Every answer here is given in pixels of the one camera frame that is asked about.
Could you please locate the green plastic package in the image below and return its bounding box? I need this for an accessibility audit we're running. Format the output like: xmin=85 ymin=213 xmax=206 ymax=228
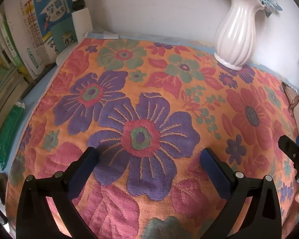
xmin=0 ymin=101 xmax=25 ymax=170

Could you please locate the floral woven table cloth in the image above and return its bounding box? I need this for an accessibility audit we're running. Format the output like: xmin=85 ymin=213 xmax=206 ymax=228
xmin=6 ymin=38 xmax=298 ymax=238

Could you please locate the brown paper bag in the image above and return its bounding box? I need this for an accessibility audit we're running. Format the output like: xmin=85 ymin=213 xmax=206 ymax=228
xmin=282 ymin=83 xmax=299 ymax=121

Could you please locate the stack of books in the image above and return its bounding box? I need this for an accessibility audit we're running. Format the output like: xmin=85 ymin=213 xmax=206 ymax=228
xmin=0 ymin=5 xmax=33 ymax=129

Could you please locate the blue cover book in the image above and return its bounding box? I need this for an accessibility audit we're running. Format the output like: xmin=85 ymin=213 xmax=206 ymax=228
xmin=24 ymin=0 xmax=77 ymax=64

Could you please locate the white ribbed ceramic vase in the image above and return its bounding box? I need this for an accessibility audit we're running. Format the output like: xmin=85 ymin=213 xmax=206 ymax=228
xmin=214 ymin=0 xmax=264 ymax=71

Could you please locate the white lamp stand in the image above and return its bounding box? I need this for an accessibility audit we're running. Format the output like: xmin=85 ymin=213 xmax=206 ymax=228
xmin=56 ymin=0 xmax=93 ymax=66

